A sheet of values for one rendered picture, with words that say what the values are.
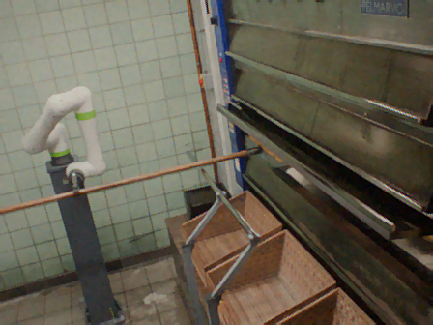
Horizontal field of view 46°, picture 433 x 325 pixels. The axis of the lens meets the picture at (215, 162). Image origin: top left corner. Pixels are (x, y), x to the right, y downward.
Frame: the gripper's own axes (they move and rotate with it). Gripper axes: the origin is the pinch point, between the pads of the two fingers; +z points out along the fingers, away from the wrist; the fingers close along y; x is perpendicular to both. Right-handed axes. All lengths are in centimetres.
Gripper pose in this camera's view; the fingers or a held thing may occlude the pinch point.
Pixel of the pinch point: (76, 192)
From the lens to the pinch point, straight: 279.0
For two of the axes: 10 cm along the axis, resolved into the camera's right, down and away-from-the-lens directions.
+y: 1.5, 9.3, 3.5
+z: 2.7, 3.0, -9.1
